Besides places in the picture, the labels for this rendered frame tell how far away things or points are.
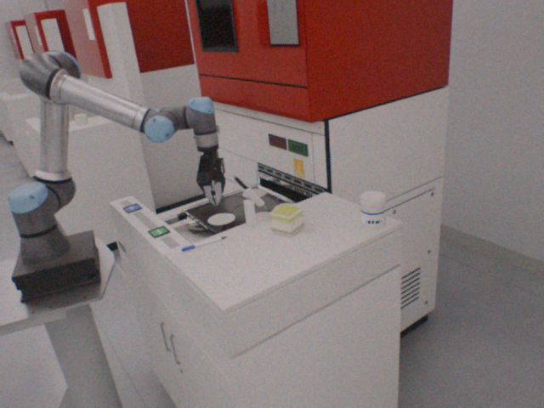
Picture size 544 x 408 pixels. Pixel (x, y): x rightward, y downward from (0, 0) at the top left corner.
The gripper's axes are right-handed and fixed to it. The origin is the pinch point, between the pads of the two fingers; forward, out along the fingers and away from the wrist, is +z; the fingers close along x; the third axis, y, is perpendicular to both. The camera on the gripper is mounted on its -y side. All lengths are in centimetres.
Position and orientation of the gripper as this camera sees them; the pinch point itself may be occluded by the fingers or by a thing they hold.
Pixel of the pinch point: (215, 203)
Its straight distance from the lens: 152.0
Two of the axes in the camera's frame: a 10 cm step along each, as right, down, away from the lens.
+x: -9.9, 0.7, 0.9
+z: 1.0, 9.2, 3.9
